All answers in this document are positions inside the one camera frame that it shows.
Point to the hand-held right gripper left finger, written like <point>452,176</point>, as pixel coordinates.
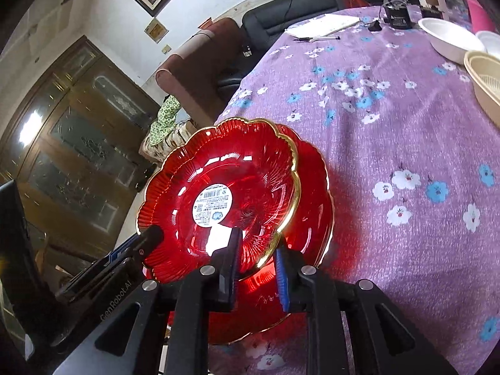
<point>233,259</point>

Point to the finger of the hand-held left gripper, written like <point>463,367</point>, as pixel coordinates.
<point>150,240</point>
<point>97,277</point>

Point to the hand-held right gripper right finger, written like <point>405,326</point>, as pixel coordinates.
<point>281,281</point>

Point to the red glass plate gold rim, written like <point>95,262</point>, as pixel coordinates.
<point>312,203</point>

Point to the large white bowl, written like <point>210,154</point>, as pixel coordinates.
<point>449,39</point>

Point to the small white bowl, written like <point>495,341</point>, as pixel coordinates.
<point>491,43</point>

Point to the wicker chair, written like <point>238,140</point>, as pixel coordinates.
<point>179,134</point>

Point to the green patterned blanket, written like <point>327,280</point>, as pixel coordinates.
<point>166,113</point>

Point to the wooden glass-door cabinet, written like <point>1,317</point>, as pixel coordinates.
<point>78,125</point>

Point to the brown armchair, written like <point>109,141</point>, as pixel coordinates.
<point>203,70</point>

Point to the purple floral tablecloth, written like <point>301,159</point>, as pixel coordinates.
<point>390,125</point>

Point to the small framed picture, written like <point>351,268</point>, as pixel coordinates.
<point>156,30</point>

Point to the black pen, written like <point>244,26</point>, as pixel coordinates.
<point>316,38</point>

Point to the white notebook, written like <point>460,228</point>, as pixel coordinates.
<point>324,25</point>

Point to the black sofa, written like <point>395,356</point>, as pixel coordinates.
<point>297,4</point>

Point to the small black object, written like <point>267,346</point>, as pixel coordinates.
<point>376,26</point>

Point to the beige plastic bowl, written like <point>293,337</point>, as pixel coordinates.
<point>486,82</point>

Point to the red bag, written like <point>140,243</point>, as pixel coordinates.
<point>356,0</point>

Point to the black tabletop device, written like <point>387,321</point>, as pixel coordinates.
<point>396,17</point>

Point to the pink mesh cup holder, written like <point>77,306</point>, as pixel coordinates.
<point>478,11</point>

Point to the wall socket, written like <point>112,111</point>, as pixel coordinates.
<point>166,49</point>

